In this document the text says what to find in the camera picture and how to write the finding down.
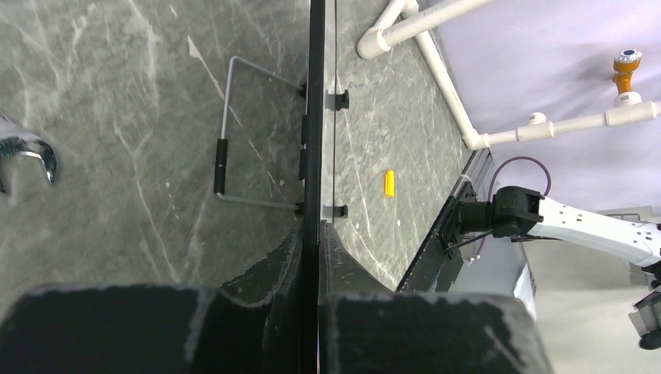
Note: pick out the yellow marker cap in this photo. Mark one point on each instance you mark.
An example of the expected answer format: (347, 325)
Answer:
(389, 186)

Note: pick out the silver open-end wrench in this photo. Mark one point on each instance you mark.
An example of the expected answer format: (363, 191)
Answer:
(16, 141)

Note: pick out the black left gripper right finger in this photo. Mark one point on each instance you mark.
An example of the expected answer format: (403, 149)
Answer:
(366, 328)

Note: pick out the white pvc pipe frame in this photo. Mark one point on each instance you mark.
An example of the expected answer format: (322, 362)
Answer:
(519, 71)

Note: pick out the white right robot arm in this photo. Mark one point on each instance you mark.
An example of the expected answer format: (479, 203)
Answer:
(518, 211)

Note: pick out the black framed whiteboard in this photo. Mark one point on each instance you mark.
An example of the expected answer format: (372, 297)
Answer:
(324, 101)

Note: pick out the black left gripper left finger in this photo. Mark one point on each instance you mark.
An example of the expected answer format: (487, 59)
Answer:
(249, 324)

